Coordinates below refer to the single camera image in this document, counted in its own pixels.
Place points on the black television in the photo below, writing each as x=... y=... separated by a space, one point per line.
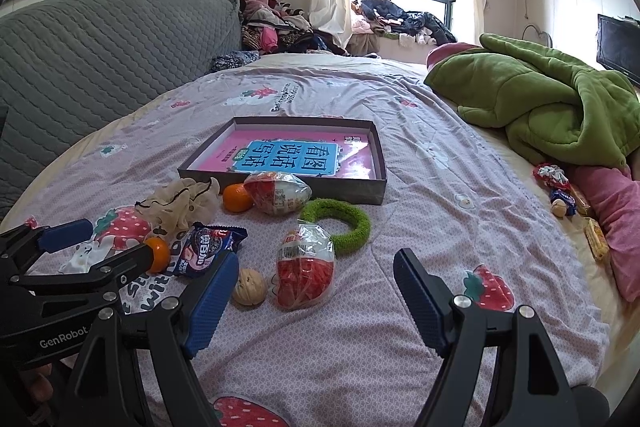
x=620 y=47

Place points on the grey quilted headboard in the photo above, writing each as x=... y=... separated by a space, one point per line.
x=100 y=67

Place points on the large orange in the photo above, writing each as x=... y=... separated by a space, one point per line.
x=236 y=199

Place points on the pink and blue book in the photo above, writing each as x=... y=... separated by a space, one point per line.
x=280 y=159

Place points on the small orange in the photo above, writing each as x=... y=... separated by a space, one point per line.
x=160 y=255

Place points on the beige hair scrunchie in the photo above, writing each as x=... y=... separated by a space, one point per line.
x=182 y=207

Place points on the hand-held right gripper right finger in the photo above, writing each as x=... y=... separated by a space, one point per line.
x=420 y=302

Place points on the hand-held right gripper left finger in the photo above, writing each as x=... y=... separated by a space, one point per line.
x=212 y=302

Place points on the small beige ball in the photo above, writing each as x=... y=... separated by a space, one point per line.
x=559 y=209

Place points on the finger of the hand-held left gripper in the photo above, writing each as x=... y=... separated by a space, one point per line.
x=115 y=269
x=65 y=234

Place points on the person's left hand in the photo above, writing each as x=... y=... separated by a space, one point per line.
x=37 y=384

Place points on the strawberry printed bed sheet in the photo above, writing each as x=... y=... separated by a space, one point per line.
x=325 y=357

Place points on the grey cardboard box tray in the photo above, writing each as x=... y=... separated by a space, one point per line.
x=350 y=192

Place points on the dark floral cloth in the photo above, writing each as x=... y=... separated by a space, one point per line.
x=235 y=62

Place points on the yellow biscuit packet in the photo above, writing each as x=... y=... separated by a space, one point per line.
x=597 y=244

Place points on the blue snack packet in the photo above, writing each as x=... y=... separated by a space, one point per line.
x=205 y=249

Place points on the walnut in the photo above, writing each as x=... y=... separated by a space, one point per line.
x=249 y=288

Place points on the red white snack packet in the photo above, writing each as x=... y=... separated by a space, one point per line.
x=550 y=176

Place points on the green blanket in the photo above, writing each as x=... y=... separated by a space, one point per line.
x=540 y=92

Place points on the pile of clothes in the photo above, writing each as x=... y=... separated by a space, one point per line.
x=280 y=24

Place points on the red egg toy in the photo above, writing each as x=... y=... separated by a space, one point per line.
x=305 y=272

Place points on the clothes on windowsill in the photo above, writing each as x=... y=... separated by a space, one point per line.
x=400 y=19

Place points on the orange snack packet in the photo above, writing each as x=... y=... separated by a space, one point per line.
x=581 y=203

